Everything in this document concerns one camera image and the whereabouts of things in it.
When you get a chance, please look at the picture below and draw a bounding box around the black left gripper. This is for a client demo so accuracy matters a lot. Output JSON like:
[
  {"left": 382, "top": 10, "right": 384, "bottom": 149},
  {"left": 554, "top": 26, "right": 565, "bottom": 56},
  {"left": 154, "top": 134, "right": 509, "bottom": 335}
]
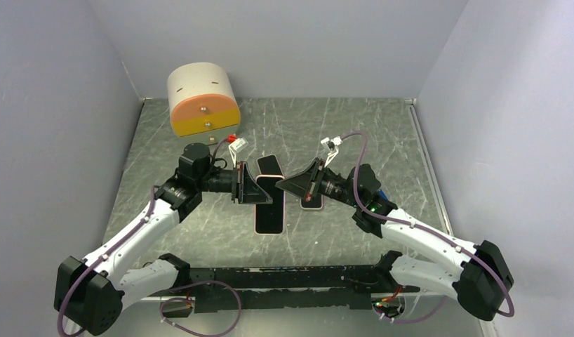
[{"left": 196, "top": 161, "right": 272, "bottom": 204}]

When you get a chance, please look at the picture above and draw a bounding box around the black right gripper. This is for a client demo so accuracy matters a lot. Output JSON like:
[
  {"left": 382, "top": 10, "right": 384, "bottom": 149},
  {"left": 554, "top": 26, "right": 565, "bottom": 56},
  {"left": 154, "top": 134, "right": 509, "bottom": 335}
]
[{"left": 276, "top": 158, "right": 362, "bottom": 209}]

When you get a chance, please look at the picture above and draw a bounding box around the pink phone case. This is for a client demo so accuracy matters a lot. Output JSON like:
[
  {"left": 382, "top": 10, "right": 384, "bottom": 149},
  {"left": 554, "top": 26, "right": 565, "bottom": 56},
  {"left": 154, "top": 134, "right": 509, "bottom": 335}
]
[{"left": 253, "top": 173, "right": 287, "bottom": 236}]

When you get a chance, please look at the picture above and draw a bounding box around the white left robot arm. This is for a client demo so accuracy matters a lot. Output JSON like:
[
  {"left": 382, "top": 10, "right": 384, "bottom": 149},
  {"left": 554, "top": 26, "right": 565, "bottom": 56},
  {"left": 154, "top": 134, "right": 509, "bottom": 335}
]
[{"left": 54, "top": 143, "right": 273, "bottom": 336}]

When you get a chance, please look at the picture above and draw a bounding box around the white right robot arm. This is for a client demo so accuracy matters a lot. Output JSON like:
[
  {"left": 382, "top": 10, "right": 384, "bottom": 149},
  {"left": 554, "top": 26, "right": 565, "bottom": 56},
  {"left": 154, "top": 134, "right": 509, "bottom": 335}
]
[{"left": 276, "top": 158, "right": 514, "bottom": 321}]

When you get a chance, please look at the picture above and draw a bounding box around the cream round drawer box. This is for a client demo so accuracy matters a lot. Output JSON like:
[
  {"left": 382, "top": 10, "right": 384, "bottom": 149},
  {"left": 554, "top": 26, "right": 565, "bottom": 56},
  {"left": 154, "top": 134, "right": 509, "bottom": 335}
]
[{"left": 166, "top": 62, "right": 241, "bottom": 145}]

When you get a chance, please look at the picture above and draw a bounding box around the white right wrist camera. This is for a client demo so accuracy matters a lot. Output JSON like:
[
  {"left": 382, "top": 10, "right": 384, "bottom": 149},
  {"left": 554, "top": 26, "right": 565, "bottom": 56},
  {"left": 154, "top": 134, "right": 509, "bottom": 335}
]
[{"left": 320, "top": 136, "right": 342, "bottom": 167}]

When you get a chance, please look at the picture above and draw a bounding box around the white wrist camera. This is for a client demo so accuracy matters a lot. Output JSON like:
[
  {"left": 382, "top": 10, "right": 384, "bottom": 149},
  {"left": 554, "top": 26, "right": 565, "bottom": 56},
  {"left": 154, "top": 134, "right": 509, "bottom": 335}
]
[
  {"left": 320, "top": 136, "right": 342, "bottom": 167},
  {"left": 226, "top": 134, "right": 248, "bottom": 164}
]

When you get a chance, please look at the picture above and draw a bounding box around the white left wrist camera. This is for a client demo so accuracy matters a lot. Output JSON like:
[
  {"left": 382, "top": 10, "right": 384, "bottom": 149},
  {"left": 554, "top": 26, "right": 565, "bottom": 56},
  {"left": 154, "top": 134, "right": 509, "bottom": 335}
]
[{"left": 226, "top": 134, "right": 248, "bottom": 164}]

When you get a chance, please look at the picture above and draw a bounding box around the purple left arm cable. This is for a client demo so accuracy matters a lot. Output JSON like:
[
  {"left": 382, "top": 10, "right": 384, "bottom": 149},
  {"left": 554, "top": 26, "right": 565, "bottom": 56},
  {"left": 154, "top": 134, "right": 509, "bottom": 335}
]
[{"left": 56, "top": 185, "right": 159, "bottom": 337}]

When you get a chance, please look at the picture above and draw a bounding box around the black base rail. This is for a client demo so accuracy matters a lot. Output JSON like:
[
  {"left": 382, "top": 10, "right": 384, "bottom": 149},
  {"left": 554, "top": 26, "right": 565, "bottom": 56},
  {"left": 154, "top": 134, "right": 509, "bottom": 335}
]
[{"left": 142, "top": 264, "right": 421, "bottom": 313}]

